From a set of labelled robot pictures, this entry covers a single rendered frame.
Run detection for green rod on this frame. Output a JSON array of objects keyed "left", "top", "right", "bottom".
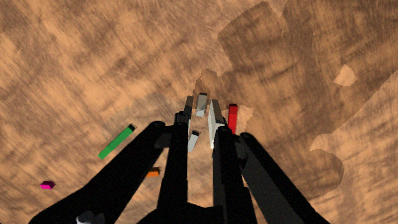
[{"left": 98, "top": 124, "right": 136, "bottom": 160}]

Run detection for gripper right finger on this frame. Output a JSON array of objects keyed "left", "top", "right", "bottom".
[{"left": 208, "top": 99, "right": 331, "bottom": 224}]

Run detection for magenta block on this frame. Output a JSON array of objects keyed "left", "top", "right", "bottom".
[{"left": 40, "top": 181, "right": 55, "bottom": 189}]

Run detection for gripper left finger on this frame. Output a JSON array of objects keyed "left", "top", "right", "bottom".
[{"left": 28, "top": 95, "right": 194, "bottom": 224}]

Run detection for orange rod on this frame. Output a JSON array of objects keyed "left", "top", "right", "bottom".
[{"left": 146, "top": 167, "right": 160, "bottom": 177}]

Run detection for red rod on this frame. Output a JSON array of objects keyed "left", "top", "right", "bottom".
[{"left": 227, "top": 104, "right": 238, "bottom": 134}]

